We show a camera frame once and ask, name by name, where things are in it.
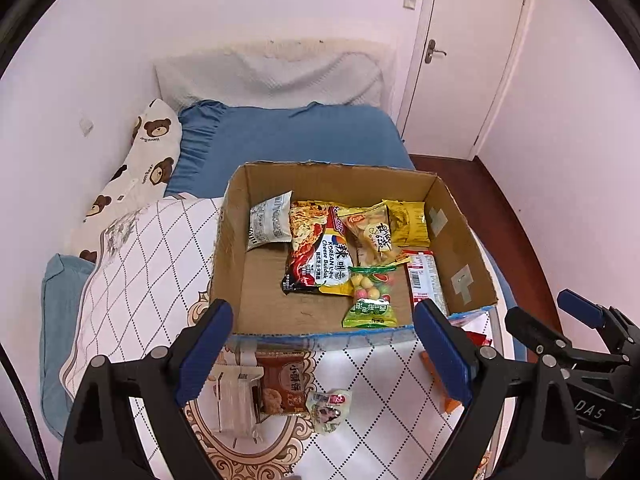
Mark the brown biscuit packet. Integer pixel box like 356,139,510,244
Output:
256,350,310,415

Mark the small white candy packet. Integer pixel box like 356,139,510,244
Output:
306,389,352,434

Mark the orange panda snack bag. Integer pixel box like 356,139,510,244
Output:
420,351,461,415

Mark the red white snack bar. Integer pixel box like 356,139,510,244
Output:
406,249,449,316

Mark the blue cushion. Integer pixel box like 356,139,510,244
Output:
39,254,94,441

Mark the green candy ball bag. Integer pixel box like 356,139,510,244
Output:
342,266,399,328

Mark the yellow foil snack packet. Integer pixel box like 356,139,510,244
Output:
385,200,431,247

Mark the white diamond pattern quilt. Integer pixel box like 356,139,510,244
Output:
58,192,522,480

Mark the yellow biscuit snack bag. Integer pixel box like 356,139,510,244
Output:
337,203,409,268

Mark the red instant noodle packet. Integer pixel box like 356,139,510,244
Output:
281,200,354,297

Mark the open cardboard box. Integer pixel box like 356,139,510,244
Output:
209,162,497,347

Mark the bear print pillow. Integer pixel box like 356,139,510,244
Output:
67,99,182,262

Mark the white black snack packet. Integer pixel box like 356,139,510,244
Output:
247,191,292,250

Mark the white door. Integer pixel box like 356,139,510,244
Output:
398,0,528,159

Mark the grey white pillow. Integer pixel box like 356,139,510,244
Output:
154,38,395,112

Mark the metal door handle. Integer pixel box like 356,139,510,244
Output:
424,39,447,64

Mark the white wall socket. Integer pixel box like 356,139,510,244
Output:
79,117,94,136

